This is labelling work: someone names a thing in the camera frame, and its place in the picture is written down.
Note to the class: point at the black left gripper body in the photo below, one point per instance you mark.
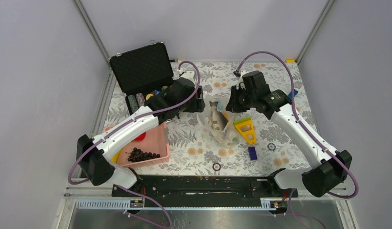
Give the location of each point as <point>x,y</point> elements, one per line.
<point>194,105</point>

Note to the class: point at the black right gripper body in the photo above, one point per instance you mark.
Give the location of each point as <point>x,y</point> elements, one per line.
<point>242,100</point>

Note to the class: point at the orange toy fruit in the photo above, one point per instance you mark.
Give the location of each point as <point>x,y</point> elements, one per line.
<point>226,116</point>

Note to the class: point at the grey toy fish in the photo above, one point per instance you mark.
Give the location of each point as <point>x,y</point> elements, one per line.
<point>218,121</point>

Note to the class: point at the clear zip top bag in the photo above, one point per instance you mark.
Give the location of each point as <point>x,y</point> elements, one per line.
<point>229,136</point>

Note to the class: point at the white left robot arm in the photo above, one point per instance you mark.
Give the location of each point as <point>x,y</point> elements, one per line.
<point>94,155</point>

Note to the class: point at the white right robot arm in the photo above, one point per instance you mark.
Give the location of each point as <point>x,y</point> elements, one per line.
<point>327,165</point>

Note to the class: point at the yellow triangle toy block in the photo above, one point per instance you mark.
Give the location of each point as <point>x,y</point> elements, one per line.
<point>246,128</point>

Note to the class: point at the blue toy brick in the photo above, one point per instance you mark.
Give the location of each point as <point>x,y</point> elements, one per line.
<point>292,94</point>

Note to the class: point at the black poker chip case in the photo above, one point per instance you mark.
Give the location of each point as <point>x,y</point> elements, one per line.
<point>143,71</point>

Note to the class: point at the pink plastic basket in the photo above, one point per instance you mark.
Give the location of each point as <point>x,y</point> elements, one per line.
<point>155,142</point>

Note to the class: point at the purple toy brick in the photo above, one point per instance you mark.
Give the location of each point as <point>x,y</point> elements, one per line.
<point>252,153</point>

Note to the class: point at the black toy grapes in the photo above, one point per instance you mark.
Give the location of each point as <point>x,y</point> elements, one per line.
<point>137,155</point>

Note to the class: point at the brown poker chip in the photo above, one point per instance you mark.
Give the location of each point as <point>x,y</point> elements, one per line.
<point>216,167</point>

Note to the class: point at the yellow toy banana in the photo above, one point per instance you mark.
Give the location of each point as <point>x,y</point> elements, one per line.
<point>115,157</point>

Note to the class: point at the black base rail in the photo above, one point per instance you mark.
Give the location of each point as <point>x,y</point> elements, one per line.
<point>211,191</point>

